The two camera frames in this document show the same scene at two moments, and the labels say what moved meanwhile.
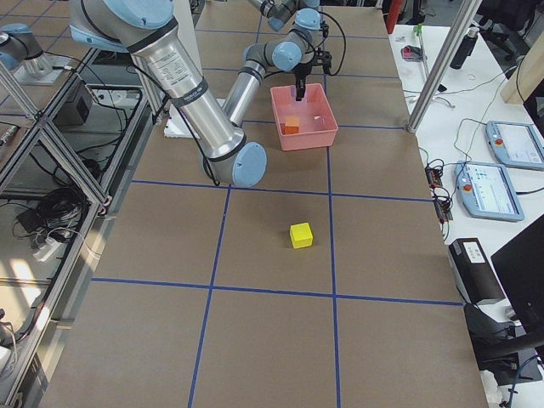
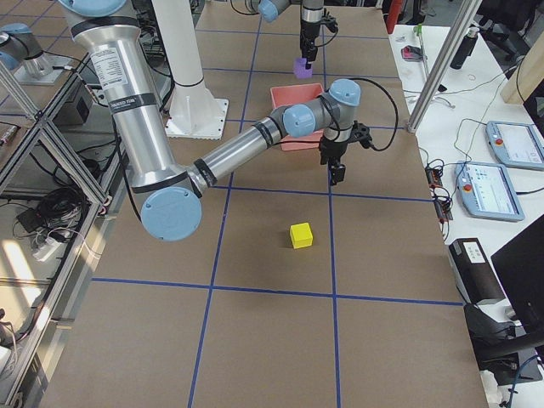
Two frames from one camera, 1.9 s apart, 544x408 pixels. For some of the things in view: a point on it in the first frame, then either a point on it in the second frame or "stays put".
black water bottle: (464, 48) stays put
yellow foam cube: (301, 235) stays put
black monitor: (520, 268) stays put
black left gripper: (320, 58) to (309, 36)
